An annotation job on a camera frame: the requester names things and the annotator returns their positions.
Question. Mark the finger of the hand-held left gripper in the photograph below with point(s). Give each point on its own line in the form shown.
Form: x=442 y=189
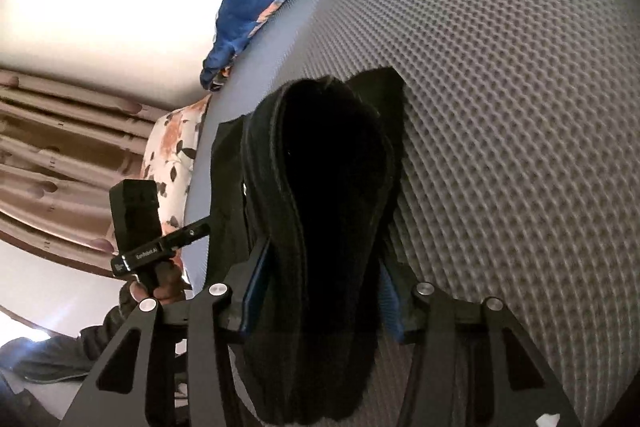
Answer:
x=190 y=233

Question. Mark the white floral cloth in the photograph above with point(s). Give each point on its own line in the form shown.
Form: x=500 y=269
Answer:
x=170 y=157

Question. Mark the person's left forearm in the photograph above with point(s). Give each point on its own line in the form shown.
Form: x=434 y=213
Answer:
x=107 y=327

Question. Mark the grey mesh mattress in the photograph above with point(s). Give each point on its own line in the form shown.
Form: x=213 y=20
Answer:
x=500 y=107

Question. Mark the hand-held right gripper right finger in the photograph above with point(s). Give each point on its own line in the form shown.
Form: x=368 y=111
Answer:
x=391 y=307

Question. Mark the person's left hand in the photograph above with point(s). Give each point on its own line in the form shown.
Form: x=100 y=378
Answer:
x=170 y=283

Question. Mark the black pants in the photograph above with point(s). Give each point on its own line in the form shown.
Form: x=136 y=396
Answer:
x=325 y=207

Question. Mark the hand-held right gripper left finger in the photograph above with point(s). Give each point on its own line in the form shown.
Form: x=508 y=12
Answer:
x=255 y=292

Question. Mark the beige curtain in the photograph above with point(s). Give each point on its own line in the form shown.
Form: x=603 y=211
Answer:
x=60 y=157

